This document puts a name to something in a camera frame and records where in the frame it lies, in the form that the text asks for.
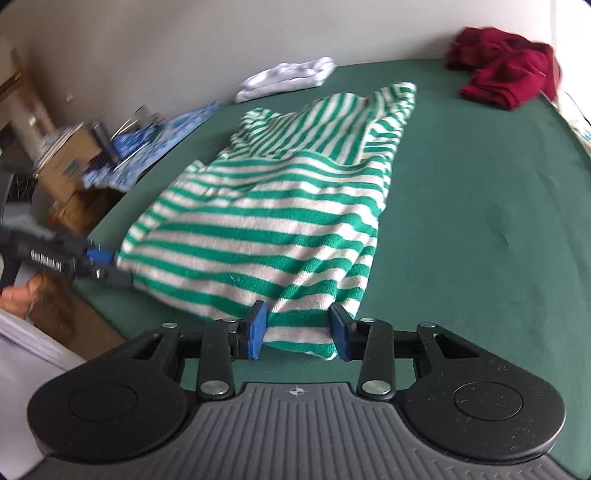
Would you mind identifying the green white striped shirt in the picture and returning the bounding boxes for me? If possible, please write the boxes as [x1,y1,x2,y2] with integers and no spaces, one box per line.
[115,82,419,361]

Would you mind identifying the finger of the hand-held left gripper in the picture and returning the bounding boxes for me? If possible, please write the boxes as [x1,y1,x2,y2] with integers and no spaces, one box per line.
[90,267,134,288]
[85,248,116,267]

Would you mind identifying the printed cardboard box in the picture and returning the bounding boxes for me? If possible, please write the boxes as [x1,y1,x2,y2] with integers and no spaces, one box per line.
[37,127,105,204]

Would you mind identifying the grey cylinder bottle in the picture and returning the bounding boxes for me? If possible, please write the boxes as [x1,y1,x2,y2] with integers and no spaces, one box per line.
[90,121,122,167]

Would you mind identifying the blue floral towel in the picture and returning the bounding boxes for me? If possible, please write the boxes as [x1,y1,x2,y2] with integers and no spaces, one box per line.
[83,100,227,192]

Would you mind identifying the wooden shelf cabinet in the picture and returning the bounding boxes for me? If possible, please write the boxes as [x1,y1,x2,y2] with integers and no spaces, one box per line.
[0,48,56,153]

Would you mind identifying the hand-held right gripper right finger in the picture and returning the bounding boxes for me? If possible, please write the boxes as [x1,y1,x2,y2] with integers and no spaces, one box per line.
[328,302,482,402]

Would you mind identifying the white folded towel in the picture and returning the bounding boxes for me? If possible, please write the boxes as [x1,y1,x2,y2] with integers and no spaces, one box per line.
[235,69,333,104]

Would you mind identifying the brown cardboard box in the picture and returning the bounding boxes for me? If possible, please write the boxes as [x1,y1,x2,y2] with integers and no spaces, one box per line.
[46,185,124,236]

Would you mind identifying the person's left hand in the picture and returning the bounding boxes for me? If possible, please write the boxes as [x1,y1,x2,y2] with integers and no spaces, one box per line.
[0,278,43,316]

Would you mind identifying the red knit sweater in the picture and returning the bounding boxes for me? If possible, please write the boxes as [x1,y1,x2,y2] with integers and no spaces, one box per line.
[445,27,561,112]

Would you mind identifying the green table cloth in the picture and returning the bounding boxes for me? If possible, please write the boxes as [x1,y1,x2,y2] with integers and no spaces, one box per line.
[74,55,591,480]

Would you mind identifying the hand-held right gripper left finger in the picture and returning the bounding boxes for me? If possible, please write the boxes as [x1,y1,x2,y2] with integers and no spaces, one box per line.
[131,300,269,402]

